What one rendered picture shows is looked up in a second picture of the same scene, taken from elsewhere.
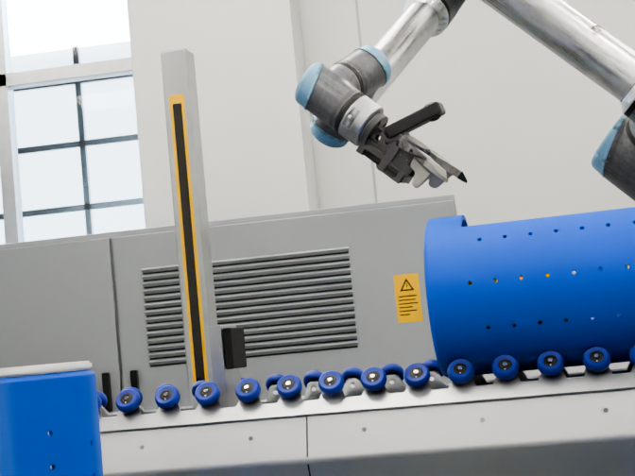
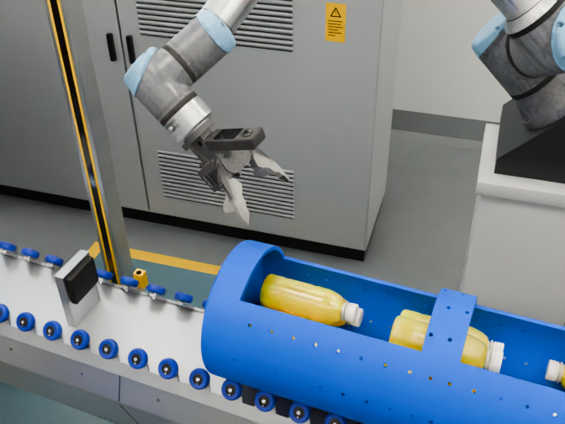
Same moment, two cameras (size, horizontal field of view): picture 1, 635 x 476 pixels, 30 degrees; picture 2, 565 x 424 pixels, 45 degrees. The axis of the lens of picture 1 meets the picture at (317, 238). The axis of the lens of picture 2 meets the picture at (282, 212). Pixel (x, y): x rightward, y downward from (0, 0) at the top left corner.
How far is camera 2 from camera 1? 1.64 m
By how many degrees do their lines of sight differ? 43
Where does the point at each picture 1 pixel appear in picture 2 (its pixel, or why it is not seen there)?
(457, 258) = (228, 337)
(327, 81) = (150, 85)
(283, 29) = not seen: outside the picture
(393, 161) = (211, 172)
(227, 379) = (74, 307)
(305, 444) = (118, 392)
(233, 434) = (71, 365)
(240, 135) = not seen: outside the picture
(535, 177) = not seen: outside the picture
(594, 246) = (342, 375)
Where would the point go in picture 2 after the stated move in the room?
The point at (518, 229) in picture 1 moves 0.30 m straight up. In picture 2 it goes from (284, 328) to (282, 192)
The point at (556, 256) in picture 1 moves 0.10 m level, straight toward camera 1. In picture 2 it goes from (308, 370) to (287, 413)
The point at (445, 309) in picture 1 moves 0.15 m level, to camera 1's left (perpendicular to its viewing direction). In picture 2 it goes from (214, 367) to (140, 357)
